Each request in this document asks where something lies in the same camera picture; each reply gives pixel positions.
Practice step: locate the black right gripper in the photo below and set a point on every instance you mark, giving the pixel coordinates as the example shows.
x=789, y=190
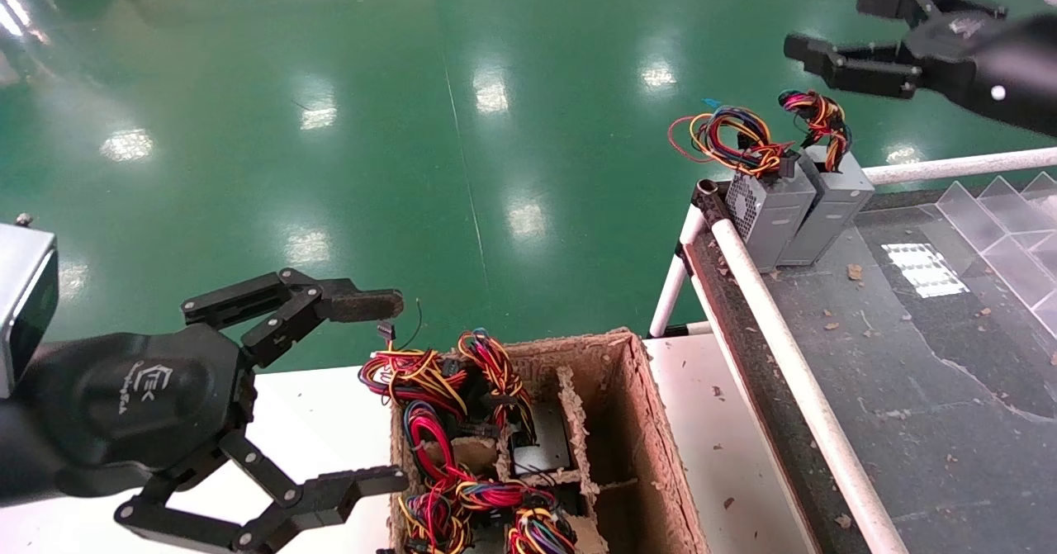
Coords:
x=970, y=54

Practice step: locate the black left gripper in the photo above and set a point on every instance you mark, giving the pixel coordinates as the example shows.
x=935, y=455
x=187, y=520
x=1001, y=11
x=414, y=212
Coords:
x=132, y=405

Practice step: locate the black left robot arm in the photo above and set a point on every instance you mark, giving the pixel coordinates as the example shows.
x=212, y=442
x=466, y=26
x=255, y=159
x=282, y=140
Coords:
x=16, y=471

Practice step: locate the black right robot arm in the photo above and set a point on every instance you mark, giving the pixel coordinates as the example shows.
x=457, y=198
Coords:
x=1045, y=75

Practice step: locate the clear acrylic divider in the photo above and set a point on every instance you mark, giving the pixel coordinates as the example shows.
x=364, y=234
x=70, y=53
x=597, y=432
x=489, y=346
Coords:
x=1007, y=240

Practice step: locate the brown cardboard scrap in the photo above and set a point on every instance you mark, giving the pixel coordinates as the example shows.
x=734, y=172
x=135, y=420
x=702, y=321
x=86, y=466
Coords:
x=855, y=272

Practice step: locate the brown pulp divider box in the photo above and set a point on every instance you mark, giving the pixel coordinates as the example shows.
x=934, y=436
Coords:
x=652, y=422

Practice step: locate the dark conveyor belt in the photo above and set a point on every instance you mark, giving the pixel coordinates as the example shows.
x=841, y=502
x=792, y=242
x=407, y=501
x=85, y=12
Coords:
x=908, y=372

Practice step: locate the white conveyor edge pipe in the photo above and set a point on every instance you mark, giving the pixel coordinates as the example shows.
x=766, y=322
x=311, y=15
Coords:
x=793, y=364

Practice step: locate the long white frame pipe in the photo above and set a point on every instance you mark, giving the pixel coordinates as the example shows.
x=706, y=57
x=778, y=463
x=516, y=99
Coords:
x=958, y=166

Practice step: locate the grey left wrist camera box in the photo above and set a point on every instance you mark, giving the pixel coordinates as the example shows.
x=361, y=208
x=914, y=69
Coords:
x=25, y=306

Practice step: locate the white frame leg pipe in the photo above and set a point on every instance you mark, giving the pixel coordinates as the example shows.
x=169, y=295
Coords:
x=673, y=286

